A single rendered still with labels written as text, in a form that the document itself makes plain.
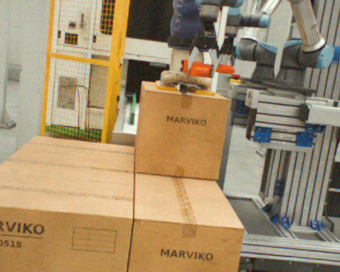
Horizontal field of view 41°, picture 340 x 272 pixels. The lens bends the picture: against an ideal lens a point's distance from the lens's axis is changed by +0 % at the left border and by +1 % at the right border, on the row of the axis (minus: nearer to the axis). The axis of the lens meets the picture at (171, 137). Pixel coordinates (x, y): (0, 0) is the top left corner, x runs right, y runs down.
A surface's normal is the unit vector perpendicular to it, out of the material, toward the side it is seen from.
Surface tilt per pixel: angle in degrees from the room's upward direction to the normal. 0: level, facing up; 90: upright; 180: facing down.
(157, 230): 90
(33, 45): 90
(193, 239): 90
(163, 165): 90
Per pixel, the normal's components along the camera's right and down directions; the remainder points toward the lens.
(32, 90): 0.09, 0.19
